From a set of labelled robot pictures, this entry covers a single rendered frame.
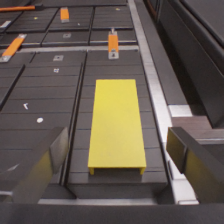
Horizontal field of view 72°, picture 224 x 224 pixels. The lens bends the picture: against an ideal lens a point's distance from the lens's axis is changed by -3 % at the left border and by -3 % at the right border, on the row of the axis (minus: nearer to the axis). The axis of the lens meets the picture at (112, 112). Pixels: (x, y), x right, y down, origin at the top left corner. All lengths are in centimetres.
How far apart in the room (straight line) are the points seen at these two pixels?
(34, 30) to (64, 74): 28
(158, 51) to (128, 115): 28
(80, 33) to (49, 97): 30
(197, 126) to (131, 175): 19
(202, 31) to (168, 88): 12
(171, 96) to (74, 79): 21
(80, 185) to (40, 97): 18
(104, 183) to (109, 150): 4
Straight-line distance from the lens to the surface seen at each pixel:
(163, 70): 41
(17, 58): 50
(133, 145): 21
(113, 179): 23
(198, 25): 37
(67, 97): 32
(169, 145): 16
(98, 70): 37
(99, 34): 55
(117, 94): 27
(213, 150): 58
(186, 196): 25
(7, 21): 75
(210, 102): 30
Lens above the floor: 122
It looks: 51 degrees down
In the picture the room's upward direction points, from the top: 1 degrees counter-clockwise
